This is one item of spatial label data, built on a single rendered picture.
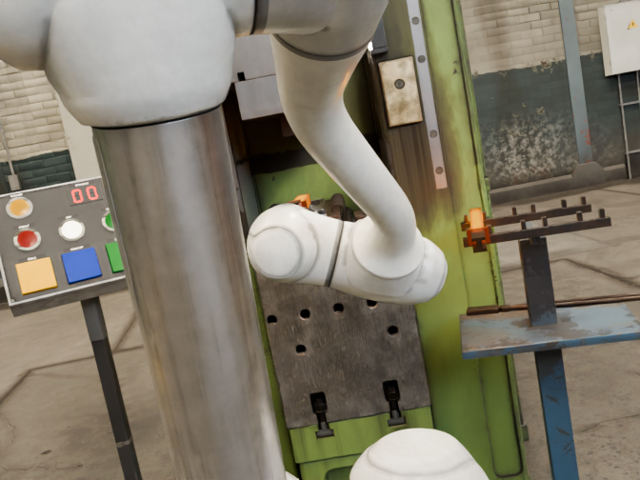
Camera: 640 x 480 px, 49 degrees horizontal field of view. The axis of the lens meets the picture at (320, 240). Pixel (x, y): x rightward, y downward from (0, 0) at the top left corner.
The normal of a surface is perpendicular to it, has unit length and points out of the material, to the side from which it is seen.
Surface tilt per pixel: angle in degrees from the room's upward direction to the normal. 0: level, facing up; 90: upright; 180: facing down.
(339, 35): 155
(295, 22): 162
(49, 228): 60
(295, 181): 90
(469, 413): 90
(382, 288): 133
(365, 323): 90
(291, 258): 95
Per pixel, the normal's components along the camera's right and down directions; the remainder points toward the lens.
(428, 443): -0.09, -0.99
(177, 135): 0.44, 0.26
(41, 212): 0.25, -0.43
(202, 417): -0.07, 0.35
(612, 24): 0.10, 0.14
